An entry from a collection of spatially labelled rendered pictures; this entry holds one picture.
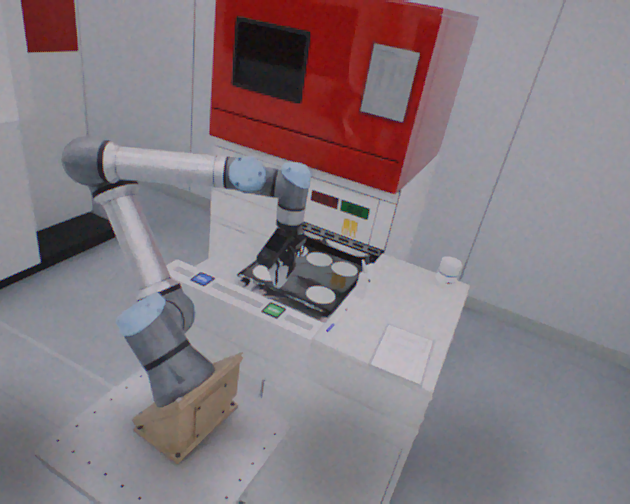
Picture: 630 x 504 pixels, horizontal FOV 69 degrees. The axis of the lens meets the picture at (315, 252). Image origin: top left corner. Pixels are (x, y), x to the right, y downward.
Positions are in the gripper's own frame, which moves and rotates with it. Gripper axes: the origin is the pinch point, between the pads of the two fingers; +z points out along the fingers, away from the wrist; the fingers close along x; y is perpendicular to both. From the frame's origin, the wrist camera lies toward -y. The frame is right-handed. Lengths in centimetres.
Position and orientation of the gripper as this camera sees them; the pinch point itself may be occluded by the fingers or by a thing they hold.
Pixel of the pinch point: (276, 285)
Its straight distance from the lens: 132.7
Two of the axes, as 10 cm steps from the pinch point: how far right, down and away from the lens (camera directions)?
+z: -1.6, 8.6, 4.9
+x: -8.8, -3.5, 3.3
